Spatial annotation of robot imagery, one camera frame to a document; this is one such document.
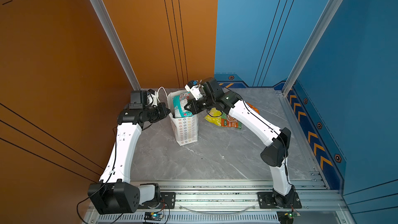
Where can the right circuit board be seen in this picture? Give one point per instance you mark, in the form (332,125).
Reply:
(287,217)

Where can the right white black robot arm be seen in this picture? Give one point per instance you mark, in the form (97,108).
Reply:
(275,139)

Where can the yellow snack bag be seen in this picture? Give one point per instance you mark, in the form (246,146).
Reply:
(214,116)

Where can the green nut snack bag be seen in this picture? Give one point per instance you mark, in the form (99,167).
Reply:
(230,122)

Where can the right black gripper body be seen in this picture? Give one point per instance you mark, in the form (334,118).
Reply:
(209,102)

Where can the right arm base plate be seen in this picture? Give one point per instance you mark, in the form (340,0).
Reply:
(273,200)

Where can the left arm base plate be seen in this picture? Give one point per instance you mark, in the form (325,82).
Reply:
(167,198)

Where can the orange snack bag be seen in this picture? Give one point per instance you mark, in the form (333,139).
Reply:
(253,108)

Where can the circuit board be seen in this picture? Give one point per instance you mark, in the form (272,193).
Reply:
(154,218)
(287,217)

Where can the left circuit board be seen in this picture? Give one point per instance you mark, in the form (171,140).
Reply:
(154,218)

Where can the white patterned paper bag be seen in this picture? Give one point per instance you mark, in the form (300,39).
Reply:
(186,129)

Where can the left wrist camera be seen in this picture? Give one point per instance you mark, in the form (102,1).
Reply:
(141,99)

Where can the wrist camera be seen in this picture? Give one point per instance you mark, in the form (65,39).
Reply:
(194,88)
(141,99)

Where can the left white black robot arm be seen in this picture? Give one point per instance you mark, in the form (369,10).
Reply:
(114,194)

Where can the teal snack bag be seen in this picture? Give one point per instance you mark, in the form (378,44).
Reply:
(179,102)

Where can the aluminium rail frame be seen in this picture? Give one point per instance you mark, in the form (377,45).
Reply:
(247,195)

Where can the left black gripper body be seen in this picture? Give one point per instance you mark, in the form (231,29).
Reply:
(157,113)

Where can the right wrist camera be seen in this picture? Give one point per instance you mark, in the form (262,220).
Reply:
(194,88)

